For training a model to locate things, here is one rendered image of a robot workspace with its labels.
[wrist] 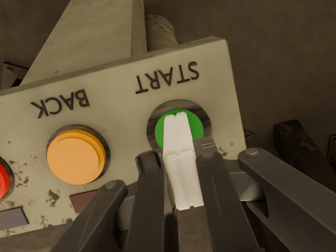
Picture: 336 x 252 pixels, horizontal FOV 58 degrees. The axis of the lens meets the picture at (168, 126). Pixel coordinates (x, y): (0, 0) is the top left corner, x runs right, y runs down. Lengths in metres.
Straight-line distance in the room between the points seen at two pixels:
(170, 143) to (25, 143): 0.12
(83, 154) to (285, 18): 0.75
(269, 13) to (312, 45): 0.17
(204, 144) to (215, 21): 0.68
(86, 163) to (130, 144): 0.03
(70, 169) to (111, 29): 0.16
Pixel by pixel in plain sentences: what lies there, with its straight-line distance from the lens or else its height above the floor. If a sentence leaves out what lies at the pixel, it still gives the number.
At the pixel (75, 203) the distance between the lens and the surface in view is 0.25.
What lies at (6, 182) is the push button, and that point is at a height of 0.61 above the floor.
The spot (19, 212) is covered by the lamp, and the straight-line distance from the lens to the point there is 0.27.
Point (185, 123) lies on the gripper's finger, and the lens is 0.18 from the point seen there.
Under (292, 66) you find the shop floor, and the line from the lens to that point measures 0.96.
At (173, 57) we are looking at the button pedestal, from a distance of 0.20.
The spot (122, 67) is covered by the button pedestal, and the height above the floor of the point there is 0.58.
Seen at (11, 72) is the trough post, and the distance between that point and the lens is 0.91.
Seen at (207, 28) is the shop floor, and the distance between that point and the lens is 0.83.
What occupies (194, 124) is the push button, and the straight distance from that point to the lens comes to 0.21.
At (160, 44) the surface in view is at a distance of 0.62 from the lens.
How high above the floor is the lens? 0.77
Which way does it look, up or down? 52 degrees down
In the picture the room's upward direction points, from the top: 172 degrees clockwise
